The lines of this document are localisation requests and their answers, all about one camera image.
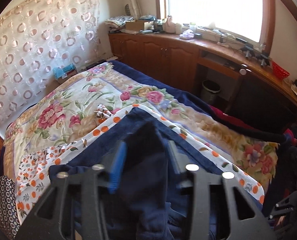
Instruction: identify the navy blue printed t-shirt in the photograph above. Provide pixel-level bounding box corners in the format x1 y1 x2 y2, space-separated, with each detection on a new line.
50 108 222 239

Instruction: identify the navy circle pattern cloth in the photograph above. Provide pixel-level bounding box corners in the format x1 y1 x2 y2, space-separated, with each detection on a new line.
0 176 21 239

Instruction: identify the orange fruit print sheet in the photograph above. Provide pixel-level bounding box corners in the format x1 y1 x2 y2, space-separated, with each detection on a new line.
15 103 266 225

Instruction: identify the black waste bin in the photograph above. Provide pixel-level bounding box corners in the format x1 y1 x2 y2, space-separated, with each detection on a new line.
200 80 221 105

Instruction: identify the dark chair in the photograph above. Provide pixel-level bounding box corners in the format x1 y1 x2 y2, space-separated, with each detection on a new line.
227 68 297 134

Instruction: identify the floral quilt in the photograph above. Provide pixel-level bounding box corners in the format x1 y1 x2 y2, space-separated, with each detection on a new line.
0 61 279 185

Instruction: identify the wooden cabinet desk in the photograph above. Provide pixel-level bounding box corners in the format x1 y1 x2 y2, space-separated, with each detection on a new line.
108 33 297 119

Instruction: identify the red basket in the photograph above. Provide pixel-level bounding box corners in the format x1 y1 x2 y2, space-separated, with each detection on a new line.
272 61 290 80

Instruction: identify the teal box by bed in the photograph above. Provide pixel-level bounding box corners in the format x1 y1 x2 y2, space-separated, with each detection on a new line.
53 64 76 80

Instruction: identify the cardboard box on desk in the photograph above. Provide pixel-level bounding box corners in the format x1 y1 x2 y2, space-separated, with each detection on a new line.
125 20 154 31

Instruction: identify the white circle pattern curtain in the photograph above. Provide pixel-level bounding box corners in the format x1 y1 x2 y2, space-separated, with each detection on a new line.
0 0 100 124

